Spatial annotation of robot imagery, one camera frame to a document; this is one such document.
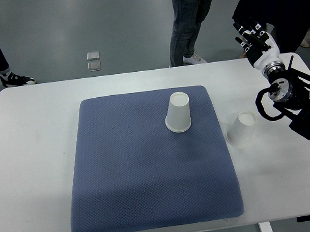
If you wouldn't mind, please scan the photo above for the blue textured cushion mat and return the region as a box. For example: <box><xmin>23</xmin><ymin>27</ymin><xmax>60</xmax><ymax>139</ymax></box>
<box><xmin>71</xmin><ymin>86</ymin><xmax>244</xmax><ymax>232</ymax></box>

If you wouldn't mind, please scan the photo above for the white paper cup on mat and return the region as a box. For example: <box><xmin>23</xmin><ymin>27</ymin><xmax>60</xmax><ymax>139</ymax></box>
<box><xmin>165</xmin><ymin>92</ymin><xmax>191</xmax><ymax>133</ymax></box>

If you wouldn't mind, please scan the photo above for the white paper cup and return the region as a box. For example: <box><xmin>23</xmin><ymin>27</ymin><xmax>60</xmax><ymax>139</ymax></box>
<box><xmin>226</xmin><ymin>111</ymin><xmax>257</xmax><ymax>148</ymax></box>
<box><xmin>165</xmin><ymin>92</ymin><xmax>191</xmax><ymax>133</ymax></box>

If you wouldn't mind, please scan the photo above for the person with black sneaker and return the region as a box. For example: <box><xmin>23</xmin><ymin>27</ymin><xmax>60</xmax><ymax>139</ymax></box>
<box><xmin>0</xmin><ymin>48</ymin><xmax>36</xmax><ymax>88</ymax></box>

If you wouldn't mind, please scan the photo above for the black table control panel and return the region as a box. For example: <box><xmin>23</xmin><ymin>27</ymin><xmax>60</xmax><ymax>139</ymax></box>
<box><xmin>297</xmin><ymin>215</ymin><xmax>310</xmax><ymax>222</ymax></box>

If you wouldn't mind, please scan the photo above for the upper silver floor plate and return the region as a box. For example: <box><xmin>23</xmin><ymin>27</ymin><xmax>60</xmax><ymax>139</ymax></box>
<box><xmin>87</xmin><ymin>51</ymin><xmax>100</xmax><ymax>61</ymax></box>

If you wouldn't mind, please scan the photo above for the person in dark clothes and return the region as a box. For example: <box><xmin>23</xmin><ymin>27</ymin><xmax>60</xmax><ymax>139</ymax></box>
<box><xmin>233</xmin><ymin>0</ymin><xmax>310</xmax><ymax>53</ymax></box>

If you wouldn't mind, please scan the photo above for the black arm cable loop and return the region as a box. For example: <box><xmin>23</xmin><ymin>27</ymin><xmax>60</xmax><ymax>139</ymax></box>
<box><xmin>255</xmin><ymin>86</ymin><xmax>288</xmax><ymax>122</ymax></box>

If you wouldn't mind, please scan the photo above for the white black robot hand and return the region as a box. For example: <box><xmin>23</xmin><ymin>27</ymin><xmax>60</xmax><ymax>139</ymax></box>
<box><xmin>233</xmin><ymin>19</ymin><xmax>281</xmax><ymax>71</ymax></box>

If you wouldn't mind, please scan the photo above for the person in grey jeans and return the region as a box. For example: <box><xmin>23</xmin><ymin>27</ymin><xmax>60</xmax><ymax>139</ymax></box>
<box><xmin>170</xmin><ymin>0</ymin><xmax>212</xmax><ymax>67</ymax></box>

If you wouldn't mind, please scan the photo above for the white table leg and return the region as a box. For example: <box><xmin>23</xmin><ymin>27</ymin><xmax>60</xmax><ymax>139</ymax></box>
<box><xmin>258</xmin><ymin>221</ymin><xmax>273</xmax><ymax>232</ymax></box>

